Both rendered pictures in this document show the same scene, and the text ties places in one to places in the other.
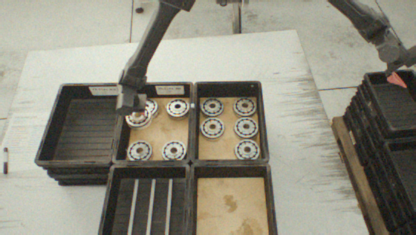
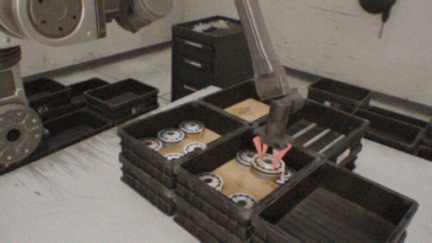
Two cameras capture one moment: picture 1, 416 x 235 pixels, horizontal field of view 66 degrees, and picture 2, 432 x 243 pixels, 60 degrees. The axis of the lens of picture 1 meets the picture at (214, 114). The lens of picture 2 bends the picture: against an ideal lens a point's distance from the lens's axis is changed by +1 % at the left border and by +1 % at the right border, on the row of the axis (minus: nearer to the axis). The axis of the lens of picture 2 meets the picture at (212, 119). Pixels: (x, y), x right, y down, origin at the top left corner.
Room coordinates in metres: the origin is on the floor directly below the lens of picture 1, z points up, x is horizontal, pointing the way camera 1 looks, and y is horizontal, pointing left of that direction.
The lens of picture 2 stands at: (1.58, 0.77, 1.58)
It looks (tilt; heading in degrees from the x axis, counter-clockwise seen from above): 27 degrees down; 220
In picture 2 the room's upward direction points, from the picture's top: 4 degrees clockwise
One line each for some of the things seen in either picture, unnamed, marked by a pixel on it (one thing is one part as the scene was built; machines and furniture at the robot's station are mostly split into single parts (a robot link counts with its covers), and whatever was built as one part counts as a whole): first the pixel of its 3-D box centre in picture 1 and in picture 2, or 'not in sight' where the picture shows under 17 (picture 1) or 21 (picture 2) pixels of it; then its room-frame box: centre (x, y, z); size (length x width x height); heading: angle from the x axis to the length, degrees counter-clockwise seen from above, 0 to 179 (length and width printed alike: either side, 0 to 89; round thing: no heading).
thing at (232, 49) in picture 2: not in sight; (213, 78); (-0.69, -1.13, 0.45); 0.60 x 0.45 x 0.90; 4
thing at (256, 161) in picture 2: (138, 115); (267, 163); (0.74, 0.31, 0.96); 0.10 x 0.10 x 0.01
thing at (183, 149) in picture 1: (174, 151); (250, 157); (0.63, 0.17, 0.86); 0.10 x 0.10 x 0.01
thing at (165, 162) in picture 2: (228, 120); (185, 129); (0.74, -0.06, 0.92); 0.40 x 0.30 x 0.02; 179
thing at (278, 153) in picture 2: not in sight; (273, 150); (0.74, 0.32, 1.01); 0.07 x 0.07 x 0.09; 88
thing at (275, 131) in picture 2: (131, 98); (275, 127); (0.74, 0.31, 1.08); 0.10 x 0.07 x 0.07; 88
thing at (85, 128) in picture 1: (88, 128); (333, 226); (0.75, 0.54, 0.87); 0.40 x 0.30 x 0.11; 179
